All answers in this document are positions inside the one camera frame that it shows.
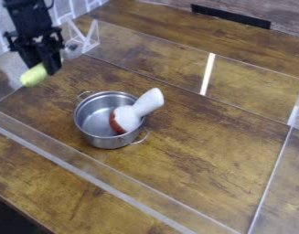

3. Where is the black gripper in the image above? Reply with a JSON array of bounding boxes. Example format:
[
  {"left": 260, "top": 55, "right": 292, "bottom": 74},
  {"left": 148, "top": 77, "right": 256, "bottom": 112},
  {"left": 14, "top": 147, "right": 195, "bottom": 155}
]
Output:
[{"left": 4, "top": 27, "right": 64, "bottom": 75}]

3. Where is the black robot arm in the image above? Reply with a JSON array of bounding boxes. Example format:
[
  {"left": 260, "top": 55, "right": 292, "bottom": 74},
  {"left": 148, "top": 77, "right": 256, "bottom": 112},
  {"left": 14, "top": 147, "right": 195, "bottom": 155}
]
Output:
[{"left": 2, "top": 0, "right": 64, "bottom": 75}]

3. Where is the white and red mushroom toy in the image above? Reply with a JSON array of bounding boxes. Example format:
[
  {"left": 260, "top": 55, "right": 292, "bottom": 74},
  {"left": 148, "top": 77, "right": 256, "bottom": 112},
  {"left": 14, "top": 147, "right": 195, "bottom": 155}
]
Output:
[{"left": 108, "top": 88, "right": 164, "bottom": 134}]

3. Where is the silver metal pot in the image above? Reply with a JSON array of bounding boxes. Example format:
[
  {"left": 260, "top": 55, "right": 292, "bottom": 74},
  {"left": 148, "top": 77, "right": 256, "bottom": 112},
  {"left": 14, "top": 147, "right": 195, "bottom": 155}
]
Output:
[{"left": 73, "top": 90, "right": 149, "bottom": 149}]

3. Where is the black strip on table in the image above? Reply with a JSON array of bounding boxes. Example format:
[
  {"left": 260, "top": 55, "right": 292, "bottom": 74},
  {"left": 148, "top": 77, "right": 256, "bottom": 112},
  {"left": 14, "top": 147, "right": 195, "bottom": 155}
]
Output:
[{"left": 191, "top": 4, "right": 271, "bottom": 29}]

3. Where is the clear acrylic triangle stand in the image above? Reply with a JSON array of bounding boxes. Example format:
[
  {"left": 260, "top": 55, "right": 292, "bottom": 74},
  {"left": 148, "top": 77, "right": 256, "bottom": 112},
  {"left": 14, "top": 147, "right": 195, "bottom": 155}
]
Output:
[{"left": 64, "top": 20, "right": 100, "bottom": 57}]

